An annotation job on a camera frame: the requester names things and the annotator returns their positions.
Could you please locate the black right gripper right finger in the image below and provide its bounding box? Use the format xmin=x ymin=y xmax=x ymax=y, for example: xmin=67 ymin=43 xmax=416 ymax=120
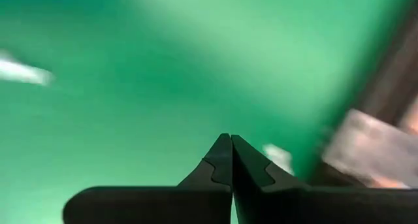
xmin=231 ymin=135 xmax=418 ymax=224

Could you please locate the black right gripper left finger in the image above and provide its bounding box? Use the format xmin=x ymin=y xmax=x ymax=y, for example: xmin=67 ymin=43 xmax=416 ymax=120
xmin=62 ymin=133 xmax=233 ymax=224

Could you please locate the white plastic bone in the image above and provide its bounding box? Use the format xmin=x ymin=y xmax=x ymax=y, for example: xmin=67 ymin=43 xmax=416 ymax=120
xmin=0 ymin=50 xmax=55 ymax=87
xmin=263 ymin=144 xmax=295 ymax=176

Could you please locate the silver mounting plate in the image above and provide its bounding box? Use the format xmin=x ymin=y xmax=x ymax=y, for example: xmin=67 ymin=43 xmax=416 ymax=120
xmin=321 ymin=108 xmax=418 ymax=189

